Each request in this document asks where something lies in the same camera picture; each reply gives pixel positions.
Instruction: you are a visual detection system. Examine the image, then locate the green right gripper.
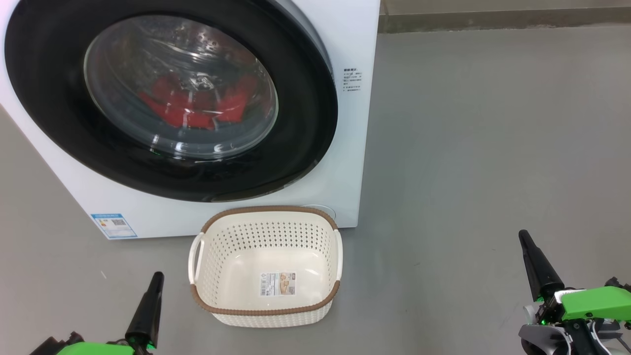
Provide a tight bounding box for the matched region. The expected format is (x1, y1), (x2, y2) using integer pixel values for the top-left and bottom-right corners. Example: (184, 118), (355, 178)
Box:
(518, 230), (631, 341)

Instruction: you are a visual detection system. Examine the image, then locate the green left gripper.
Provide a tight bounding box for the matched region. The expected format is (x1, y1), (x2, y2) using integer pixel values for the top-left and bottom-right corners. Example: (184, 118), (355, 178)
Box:
(30, 271), (165, 355)

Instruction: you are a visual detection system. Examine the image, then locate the red cloth garment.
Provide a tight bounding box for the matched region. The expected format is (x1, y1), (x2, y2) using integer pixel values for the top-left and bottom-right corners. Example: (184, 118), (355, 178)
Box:
(138, 74), (260, 131)

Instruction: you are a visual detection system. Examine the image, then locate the black round washer door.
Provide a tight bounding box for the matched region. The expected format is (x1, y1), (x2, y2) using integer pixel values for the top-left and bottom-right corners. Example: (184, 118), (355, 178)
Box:
(4, 0), (339, 203)

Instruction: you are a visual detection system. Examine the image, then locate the cream perforated laundry basket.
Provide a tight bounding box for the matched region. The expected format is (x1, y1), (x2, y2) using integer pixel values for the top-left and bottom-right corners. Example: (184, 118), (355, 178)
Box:
(188, 206), (343, 328)

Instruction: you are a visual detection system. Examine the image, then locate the printed food package label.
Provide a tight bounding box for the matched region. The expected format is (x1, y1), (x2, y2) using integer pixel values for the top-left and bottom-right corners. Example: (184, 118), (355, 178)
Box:
(260, 272), (297, 297)

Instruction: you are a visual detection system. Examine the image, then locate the white front-load washing machine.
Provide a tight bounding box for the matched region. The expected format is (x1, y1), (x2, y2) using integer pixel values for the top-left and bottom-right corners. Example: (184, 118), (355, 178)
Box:
(0, 0), (381, 241)

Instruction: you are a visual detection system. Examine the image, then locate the blue energy label sticker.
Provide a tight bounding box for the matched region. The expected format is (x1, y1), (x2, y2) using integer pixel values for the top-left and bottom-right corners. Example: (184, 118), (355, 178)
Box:
(91, 213), (138, 239)

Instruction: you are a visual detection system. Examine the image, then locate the round drain filter cover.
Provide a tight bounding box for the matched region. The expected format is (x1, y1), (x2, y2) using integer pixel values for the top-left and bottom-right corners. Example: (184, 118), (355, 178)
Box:
(301, 205), (337, 222)

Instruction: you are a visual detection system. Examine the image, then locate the printed text notice sticker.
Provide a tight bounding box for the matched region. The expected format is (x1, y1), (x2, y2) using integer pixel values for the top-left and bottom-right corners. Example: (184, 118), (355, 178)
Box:
(343, 68), (364, 94)

